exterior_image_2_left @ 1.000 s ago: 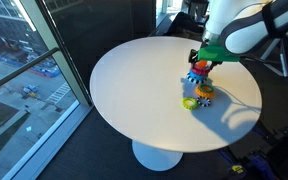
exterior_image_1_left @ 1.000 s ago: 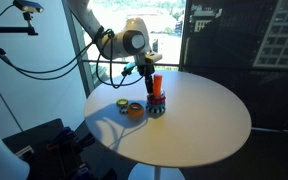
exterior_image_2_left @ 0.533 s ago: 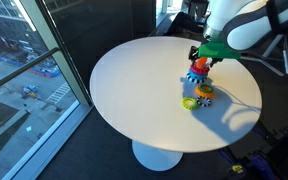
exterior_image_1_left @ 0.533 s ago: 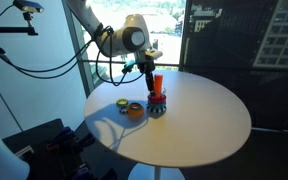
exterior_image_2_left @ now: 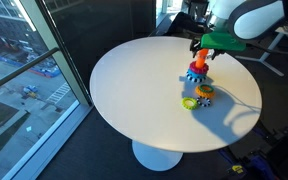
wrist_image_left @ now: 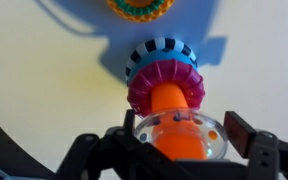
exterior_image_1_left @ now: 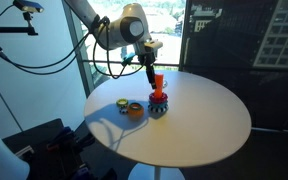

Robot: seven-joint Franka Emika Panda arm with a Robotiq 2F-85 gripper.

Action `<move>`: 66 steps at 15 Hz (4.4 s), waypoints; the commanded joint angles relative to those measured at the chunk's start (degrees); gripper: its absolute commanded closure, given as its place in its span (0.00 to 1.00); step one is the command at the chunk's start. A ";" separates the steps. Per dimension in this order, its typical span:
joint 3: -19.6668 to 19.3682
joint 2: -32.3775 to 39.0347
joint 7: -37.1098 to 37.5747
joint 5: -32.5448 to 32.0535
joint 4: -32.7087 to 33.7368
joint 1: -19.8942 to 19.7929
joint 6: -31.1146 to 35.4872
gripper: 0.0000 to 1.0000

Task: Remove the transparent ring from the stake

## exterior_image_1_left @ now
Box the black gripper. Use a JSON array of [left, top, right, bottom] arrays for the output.
[[135, 41, 158, 90]]

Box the transparent bead-filled ring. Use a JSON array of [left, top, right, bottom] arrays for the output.
[[153, 79, 169, 90]]

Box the orange stacking stake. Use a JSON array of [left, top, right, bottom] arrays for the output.
[[154, 73, 165, 98]]

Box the dark window handrail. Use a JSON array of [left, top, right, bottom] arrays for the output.
[[82, 59, 182, 68]]

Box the blue clamp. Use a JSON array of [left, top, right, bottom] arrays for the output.
[[71, 166, 92, 180]]

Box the white rounded cover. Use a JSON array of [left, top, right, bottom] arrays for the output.
[[0, 116, 30, 180]]

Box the magenta ribbed ring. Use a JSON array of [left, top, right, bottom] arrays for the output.
[[148, 91, 169, 104]]

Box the teal cable clip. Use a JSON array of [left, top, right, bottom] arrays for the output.
[[121, 52, 137, 67]]

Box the light blue ring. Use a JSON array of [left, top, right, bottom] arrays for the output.
[[148, 99, 169, 108]]

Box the beige wrist camera box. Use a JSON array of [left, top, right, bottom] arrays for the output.
[[143, 39, 164, 52]]

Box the large black-white striped ring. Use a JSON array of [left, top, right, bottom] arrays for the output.
[[147, 103, 169, 114]]

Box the dark green ribbed ring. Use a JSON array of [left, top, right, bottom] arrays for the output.
[[129, 102, 144, 112]]

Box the orange honeycomb ring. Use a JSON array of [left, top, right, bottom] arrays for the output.
[[127, 102, 145, 122]]

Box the lime green ring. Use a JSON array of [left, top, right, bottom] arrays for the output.
[[115, 98, 129, 108]]

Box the looped black cable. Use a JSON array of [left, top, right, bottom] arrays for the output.
[[92, 16, 148, 80]]

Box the grey window frame post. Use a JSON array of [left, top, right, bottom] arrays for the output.
[[62, 0, 96, 98]]

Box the white table pedestal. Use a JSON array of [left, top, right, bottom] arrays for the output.
[[127, 162, 186, 180]]

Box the camera with blue front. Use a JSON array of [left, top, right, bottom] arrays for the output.
[[13, 0, 45, 14]]

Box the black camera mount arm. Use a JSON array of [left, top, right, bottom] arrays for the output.
[[0, 11, 39, 36]]

